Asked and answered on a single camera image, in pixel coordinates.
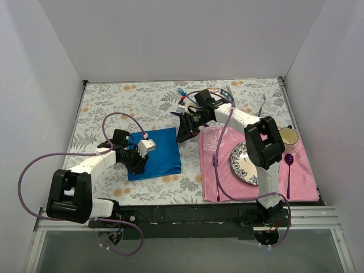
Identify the blue satin napkin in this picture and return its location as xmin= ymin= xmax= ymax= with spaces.
xmin=128 ymin=127 xmax=181 ymax=181

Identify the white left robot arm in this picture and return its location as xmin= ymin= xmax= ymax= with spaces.
xmin=46 ymin=129 xmax=156 ymax=228

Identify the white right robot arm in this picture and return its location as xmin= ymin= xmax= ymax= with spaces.
xmin=176 ymin=89 xmax=285 ymax=226

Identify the purple knife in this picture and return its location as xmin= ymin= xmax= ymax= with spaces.
xmin=170 ymin=112 xmax=181 ymax=117

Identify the blue fork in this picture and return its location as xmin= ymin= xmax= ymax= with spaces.
xmin=177 ymin=88 xmax=187 ymax=98

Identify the white plate teal rim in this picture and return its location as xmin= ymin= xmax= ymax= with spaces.
xmin=208 ymin=88 xmax=235 ymax=105

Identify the purple metallic fork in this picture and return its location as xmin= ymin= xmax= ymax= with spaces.
xmin=212 ymin=154 xmax=220 ymax=202

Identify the floral tablecloth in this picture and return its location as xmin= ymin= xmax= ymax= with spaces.
xmin=64 ymin=79 xmax=293 ymax=205

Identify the blue floral dinner plate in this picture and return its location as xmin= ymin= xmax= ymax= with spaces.
xmin=230 ymin=142 xmax=258 ymax=186

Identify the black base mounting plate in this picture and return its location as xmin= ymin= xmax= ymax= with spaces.
xmin=88 ymin=203 xmax=291 ymax=241

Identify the cream ceramic mug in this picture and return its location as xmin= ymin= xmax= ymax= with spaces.
xmin=279 ymin=126 xmax=299 ymax=153

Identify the purple metallic spoon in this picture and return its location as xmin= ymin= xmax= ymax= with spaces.
xmin=284 ymin=153 xmax=294 ymax=199

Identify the pink floral placemat cloth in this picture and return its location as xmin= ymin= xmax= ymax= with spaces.
xmin=199 ymin=127 xmax=320 ymax=202

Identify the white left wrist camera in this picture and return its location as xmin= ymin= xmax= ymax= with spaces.
xmin=138 ymin=139 xmax=156 ymax=158

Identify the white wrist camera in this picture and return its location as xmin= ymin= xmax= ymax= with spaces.
xmin=138 ymin=139 xmax=156 ymax=158
xmin=177 ymin=97 xmax=198 ymax=113

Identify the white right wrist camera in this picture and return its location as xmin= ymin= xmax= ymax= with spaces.
xmin=177 ymin=97 xmax=198 ymax=113

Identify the teal handled knife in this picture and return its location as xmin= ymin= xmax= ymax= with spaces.
xmin=225 ymin=85 xmax=234 ymax=100

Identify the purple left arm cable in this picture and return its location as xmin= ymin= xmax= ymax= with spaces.
xmin=17 ymin=112 xmax=144 ymax=256

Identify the aluminium frame rail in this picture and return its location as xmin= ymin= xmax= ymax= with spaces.
xmin=24 ymin=206 xmax=355 ymax=272

